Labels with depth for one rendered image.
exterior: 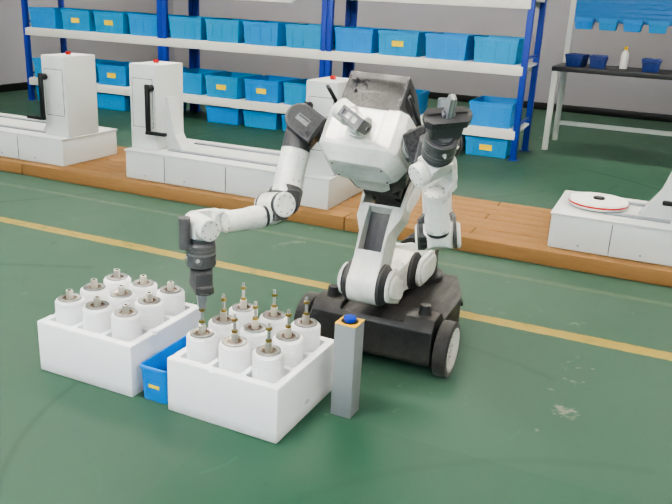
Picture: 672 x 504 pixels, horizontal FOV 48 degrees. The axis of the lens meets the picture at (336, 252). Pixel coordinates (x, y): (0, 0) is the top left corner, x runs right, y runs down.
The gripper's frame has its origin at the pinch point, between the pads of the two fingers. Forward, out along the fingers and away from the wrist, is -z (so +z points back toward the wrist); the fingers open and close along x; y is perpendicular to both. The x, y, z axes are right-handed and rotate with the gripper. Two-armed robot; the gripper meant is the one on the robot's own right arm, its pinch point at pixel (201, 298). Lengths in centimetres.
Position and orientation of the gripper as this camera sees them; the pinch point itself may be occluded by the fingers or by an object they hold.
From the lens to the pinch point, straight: 232.3
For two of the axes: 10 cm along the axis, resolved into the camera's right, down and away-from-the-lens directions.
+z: 0.5, -9.5, -3.2
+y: -9.2, 0.9, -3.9
